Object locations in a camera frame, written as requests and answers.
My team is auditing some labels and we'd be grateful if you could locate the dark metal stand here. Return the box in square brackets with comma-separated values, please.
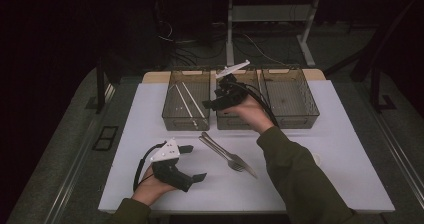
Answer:
[324, 0, 424, 113]

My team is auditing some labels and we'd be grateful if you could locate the person's left hand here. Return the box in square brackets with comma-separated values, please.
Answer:
[131, 165, 178, 207]

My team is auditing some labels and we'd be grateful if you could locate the person's right hand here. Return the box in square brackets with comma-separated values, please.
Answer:
[222, 95, 275, 134]

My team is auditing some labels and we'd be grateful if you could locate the tan wooden board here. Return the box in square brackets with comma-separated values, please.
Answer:
[142, 68, 327, 84]

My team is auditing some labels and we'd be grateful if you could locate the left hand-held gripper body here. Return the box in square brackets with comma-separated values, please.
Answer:
[149, 138, 195, 193]

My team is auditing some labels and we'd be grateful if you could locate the transparent grey plastic bin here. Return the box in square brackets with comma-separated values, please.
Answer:
[260, 65, 320, 130]
[213, 67, 264, 131]
[161, 69, 212, 132]

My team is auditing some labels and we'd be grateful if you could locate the white chopstick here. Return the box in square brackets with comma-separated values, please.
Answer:
[180, 81, 209, 125]
[173, 83, 199, 130]

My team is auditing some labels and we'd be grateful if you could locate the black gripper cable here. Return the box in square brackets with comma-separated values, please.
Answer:
[233, 80, 280, 128]
[132, 141, 168, 193]

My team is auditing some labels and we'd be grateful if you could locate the steel table knife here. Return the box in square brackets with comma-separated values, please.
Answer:
[200, 131, 259, 180]

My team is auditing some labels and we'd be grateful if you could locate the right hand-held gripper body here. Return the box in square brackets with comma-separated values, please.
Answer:
[210, 59, 252, 112]

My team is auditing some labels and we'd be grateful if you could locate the white metal stand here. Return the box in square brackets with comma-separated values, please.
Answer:
[225, 0, 323, 68]

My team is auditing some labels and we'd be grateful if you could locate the steel fork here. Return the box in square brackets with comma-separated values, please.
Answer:
[198, 135, 246, 173]

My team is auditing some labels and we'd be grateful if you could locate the bundle of floor cables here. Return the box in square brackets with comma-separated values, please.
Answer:
[156, 18, 231, 68]

